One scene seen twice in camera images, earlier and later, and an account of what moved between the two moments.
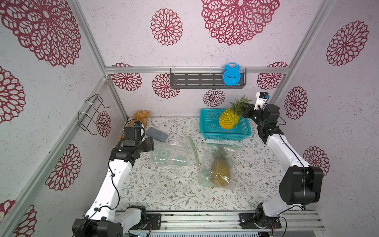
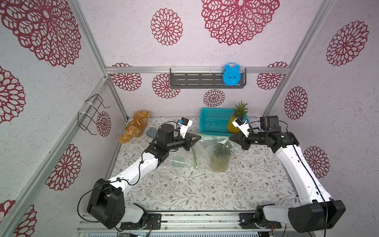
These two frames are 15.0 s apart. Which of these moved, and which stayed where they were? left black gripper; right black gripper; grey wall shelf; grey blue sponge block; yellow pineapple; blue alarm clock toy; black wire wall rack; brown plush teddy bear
Moved: left black gripper; yellow pineapple; right black gripper
Stayed: black wire wall rack; brown plush teddy bear; grey blue sponge block; blue alarm clock toy; grey wall shelf
